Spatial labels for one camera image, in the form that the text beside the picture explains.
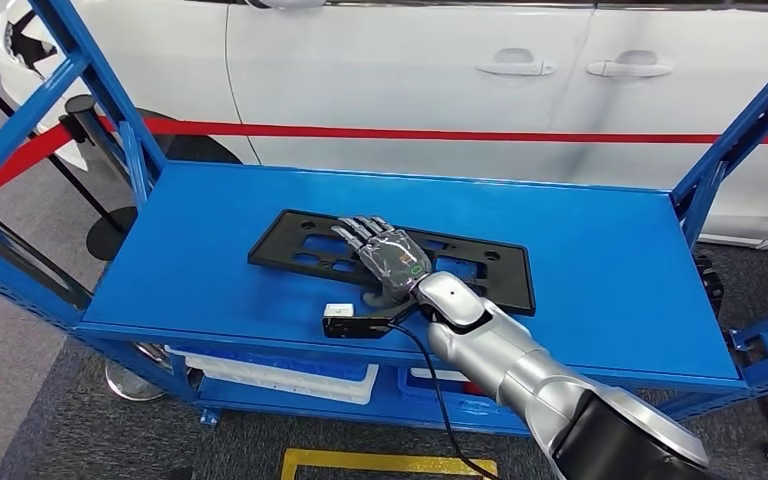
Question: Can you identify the blue metal shelf rack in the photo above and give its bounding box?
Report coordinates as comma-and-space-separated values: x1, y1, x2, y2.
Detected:
0, 0, 768, 439

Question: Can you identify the red barrier belt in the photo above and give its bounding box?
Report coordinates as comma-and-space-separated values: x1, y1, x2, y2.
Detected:
0, 125, 75, 200
95, 115, 768, 146

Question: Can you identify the yellow floor tape square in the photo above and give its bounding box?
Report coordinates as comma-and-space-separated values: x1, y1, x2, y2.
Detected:
279, 448, 499, 480

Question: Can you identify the white car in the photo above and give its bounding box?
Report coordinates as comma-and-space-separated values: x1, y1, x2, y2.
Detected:
0, 0, 768, 250

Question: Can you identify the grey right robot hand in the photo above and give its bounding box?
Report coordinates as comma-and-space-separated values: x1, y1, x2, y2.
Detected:
329, 215, 434, 313

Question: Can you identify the long black plastic panel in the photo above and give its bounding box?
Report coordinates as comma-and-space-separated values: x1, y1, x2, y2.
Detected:
248, 209, 536, 317

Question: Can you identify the black stanchion with round base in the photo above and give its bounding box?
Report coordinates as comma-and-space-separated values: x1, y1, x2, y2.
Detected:
0, 54, 141, 262

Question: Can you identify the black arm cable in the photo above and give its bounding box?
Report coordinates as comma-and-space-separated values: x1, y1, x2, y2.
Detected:
387, 321, 501, 480

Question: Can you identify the blue plastic bin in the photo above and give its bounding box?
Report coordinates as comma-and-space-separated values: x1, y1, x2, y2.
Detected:
397, 366, 531, 425
171, 344, 369, 382

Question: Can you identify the white car door handle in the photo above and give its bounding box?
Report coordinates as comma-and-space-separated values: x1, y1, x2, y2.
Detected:
585, 50, 675, 79
475, 47, 558, 77

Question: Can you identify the chrome stanchion post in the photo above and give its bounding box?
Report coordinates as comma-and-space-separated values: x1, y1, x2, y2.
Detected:
0, 198, 168, 404
59, 93, 135, 200

